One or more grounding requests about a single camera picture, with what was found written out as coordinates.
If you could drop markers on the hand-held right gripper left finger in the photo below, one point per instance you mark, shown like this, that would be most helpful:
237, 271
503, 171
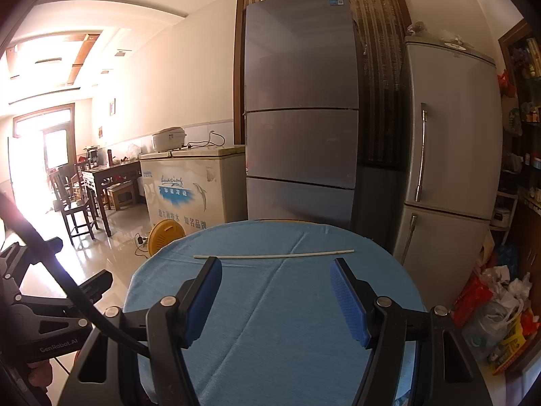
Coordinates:
203, 300

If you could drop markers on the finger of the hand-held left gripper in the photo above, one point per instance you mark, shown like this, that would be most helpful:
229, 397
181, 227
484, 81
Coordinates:
53, 245
97, 285

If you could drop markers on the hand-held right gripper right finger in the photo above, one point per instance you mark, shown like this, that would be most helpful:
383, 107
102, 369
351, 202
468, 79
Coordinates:
348, 300

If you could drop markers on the person's left hand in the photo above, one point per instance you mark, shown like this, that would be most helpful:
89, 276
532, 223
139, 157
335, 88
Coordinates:
40, 374

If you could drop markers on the dark wooden chair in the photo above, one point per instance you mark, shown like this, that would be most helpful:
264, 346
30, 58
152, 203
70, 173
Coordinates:
74, 209

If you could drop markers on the yellow floor fan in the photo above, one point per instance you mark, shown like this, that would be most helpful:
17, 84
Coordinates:
167, 239

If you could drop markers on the blue tablecloth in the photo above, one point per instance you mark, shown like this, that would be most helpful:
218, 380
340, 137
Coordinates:
270, 325

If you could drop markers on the thin wooden stick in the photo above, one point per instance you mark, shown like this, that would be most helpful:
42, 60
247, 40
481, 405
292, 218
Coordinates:
274, 256

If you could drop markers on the wooden stool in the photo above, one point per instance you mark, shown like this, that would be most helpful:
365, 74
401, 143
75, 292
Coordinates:
122, 190

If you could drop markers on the dark wooden dining table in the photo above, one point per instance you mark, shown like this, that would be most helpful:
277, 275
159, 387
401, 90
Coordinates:
110, 173

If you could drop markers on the white chest freezer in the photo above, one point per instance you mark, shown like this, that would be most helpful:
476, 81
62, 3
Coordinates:
181, 186

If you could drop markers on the pile of plastic bags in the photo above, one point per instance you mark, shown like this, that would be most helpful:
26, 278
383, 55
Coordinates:
494, 317

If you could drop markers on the white rice cooker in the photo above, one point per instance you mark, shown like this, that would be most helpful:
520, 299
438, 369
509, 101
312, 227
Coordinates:
167, 139

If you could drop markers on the white storage rack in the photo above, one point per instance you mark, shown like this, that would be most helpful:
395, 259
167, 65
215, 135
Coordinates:
503, 218

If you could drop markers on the silver two-door fridge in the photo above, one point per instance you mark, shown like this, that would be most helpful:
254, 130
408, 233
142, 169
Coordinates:
456, 135

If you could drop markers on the grey three-door fridge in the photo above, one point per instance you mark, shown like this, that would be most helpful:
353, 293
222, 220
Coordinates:
300, 93

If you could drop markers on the wooden shelf cabinet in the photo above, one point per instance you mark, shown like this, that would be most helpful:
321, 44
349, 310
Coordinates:
528, 135

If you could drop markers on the brown bag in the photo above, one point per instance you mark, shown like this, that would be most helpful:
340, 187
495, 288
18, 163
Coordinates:
417, 29

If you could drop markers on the clear crumpled bag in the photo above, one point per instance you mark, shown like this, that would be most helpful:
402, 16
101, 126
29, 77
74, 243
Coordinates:
452, 37

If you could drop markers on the wooden entrance door frame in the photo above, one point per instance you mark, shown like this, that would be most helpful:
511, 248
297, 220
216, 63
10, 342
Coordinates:
42, 112

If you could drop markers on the framed wall picture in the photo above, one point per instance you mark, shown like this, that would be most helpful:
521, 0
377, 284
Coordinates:
112, 107

